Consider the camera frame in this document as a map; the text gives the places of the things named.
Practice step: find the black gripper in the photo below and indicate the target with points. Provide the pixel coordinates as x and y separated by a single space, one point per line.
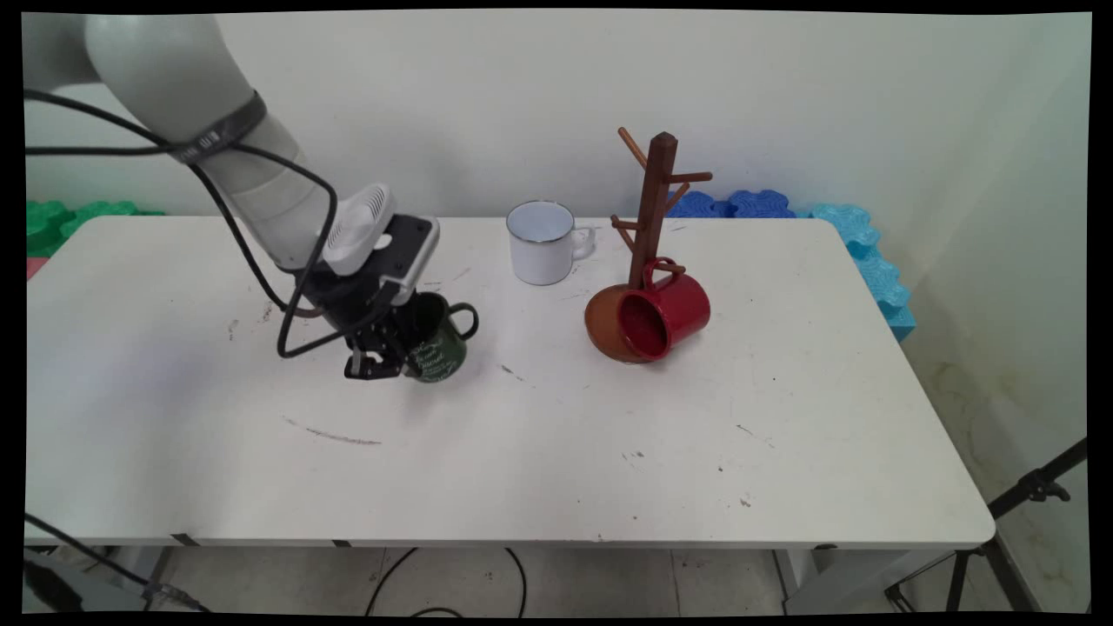
361 309

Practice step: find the green enamel mug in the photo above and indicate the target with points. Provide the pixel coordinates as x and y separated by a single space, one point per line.
442 348

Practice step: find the white enamel mug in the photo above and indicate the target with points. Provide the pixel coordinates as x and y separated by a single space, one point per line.
539 252

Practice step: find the large black tape piece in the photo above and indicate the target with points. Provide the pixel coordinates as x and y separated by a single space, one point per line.
184 540

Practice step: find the grey table leg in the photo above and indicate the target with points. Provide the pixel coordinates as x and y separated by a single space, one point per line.
158 569

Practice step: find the red enamel mug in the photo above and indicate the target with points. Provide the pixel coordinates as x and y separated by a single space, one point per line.
674 313

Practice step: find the brown wooden mug tree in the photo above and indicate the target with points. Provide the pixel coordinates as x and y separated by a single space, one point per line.
658 187

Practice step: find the green foam mat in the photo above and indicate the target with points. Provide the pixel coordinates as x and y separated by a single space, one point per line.
61 222

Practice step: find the pink foam mat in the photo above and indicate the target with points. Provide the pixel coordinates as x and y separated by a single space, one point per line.
35 266

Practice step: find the white table leg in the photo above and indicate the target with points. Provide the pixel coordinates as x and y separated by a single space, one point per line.
796 574

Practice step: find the light blue foam mat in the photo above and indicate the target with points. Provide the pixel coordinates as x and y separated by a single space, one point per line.
874 261

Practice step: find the black tripod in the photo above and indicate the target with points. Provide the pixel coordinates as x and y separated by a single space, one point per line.
1030 487

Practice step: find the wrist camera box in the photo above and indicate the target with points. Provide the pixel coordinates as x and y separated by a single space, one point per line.
410 248

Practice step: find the white vented camera mount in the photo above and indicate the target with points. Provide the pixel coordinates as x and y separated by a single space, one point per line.
358 228

